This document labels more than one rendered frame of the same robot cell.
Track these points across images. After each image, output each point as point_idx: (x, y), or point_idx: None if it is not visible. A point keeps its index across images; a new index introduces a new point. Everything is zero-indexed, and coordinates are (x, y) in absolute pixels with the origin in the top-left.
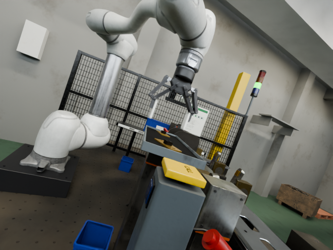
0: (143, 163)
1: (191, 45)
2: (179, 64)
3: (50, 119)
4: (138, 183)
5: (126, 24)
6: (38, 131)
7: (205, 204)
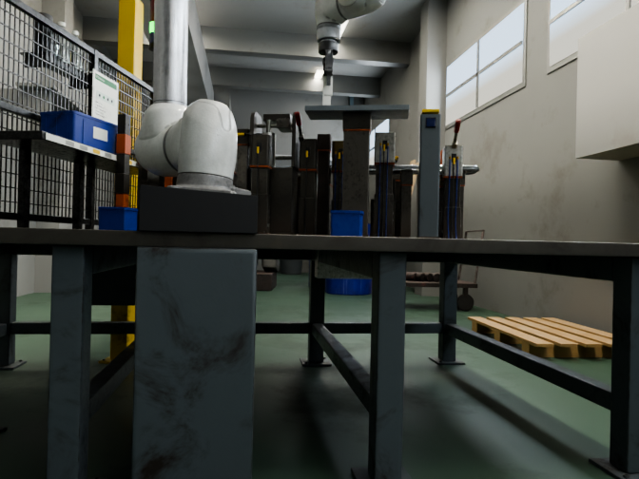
0: (350, 138)
1: (341, 22)
2: (331, 38)
3: (225, 115)
4: (365, 149)
5: None
6: (216, 140)
7: (395, 145)
